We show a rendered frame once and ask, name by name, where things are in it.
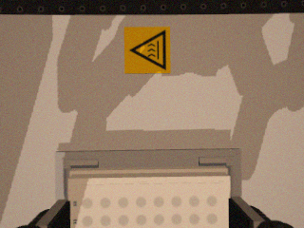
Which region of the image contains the dark grey base plate with grid of holes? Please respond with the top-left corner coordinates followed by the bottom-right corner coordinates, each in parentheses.
top-left (0, 0), bottom-right (304, 15)

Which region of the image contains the beige multiwell plate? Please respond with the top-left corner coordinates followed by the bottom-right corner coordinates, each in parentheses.
top-left (68, 166), bottom-right (230, 228)

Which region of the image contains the grey benchtop machine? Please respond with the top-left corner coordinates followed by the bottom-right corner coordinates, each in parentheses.
top-left (0, 13), bottom-right (304, 228)

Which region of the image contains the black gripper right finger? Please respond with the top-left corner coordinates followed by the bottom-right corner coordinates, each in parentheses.
top-left (228, 197), bottom-right (294, 228)

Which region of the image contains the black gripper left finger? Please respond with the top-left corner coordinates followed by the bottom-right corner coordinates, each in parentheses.
top-left (17, 199), bottom-right (70, 228)

